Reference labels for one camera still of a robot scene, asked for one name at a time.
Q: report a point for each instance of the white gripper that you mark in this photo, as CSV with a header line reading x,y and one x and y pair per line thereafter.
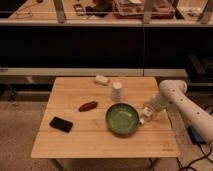
x,y
155,105

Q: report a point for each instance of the clear plastic bottle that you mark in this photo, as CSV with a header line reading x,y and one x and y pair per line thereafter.
x,y
144,117

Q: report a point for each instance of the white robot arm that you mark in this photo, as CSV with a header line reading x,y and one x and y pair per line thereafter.
x,y
174,91

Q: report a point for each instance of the green ceramic bowl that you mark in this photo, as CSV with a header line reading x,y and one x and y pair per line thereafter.
x,y
122,119

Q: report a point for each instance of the white paper cup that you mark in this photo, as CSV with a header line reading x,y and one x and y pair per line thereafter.
x,y
116,91

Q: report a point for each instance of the white rectangular block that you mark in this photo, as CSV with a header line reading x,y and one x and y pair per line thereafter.
x,y
99,79

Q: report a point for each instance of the brown sausage-shaped object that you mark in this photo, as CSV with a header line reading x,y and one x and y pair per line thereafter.
x,y
88,106

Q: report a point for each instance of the black smartphone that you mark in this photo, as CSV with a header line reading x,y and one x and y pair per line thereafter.
x,y
61,124

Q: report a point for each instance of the clear tray on shelf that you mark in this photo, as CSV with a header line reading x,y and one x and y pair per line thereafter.
x,y
135,8

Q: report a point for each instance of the dark remote on shelf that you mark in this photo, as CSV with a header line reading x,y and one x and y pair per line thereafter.
x,y
79,9

